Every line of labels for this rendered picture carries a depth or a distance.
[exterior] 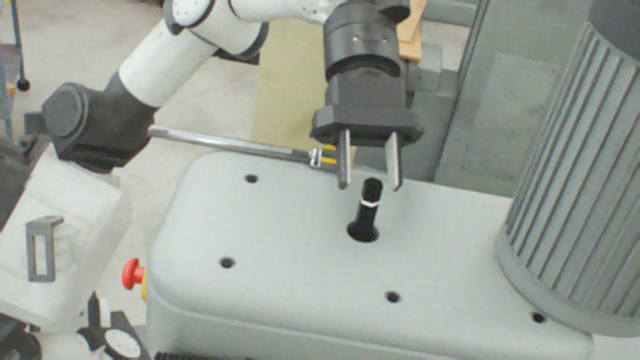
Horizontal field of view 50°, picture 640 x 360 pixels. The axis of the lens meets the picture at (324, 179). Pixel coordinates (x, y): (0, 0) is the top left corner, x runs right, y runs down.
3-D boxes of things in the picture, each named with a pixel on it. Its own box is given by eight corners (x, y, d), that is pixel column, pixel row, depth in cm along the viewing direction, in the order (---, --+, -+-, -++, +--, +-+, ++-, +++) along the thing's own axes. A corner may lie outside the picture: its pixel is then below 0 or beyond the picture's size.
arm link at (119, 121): (97, 53, 106) (48, 110, 112) (117, 97, 103) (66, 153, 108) (153, 70, 116) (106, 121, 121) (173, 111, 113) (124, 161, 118)
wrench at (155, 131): (144, 141, 84) (144, 135, 83) (153, 124, 87) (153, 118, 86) (342, 174, 85) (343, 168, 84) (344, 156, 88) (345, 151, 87)
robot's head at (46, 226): (41, 269, 106) (18, 282, 98) (39, 214, 105) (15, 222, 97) (82, 269, 106) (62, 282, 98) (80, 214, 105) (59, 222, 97)
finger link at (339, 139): (344, 192, 75) (341, 140, 78) (351, 181, 73) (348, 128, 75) (330, 191, 75) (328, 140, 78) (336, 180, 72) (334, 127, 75)
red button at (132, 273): (118, 295, 83) (117, 272, 81) (129, 272, 86) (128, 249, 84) (145, 300, 83) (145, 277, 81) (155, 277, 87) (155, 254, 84)
